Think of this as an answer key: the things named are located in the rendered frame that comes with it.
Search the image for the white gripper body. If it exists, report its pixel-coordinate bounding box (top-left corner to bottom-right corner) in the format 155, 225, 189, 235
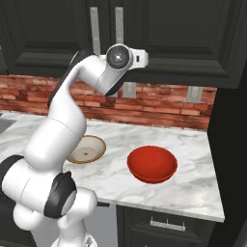
140, 49, 150, 69

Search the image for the black cabinet door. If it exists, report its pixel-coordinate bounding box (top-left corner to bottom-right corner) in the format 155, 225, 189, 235
107, 0, 247, 90
5, 0, 109, 78

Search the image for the tall black cabinet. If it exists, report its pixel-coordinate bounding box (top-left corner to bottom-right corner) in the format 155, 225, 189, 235
206, 66, 247, 247

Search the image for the tan bowl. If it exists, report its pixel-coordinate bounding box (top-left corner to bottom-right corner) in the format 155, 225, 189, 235
66, 134, 107, 165

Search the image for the red bowl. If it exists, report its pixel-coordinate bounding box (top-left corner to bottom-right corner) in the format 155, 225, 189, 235
126, 145, 178, 185

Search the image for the grey sink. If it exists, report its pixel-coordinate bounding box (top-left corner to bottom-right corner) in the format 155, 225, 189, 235
0, 118, 17, 135

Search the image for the black drawer front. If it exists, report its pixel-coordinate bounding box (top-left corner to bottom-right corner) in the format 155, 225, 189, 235
116, 205, 217, 247

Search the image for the grey wall socket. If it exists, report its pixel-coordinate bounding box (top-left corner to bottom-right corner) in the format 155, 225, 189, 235
123, 81, 138, 99
186, 85, 205, 104

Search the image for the grey cabinet door handle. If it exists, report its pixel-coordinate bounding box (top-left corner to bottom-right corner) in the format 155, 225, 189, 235
114, 6, 125, 46
89, 6, 101, 56

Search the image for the silver drawer handle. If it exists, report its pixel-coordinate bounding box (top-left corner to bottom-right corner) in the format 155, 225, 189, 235
149, 216, 187, 233

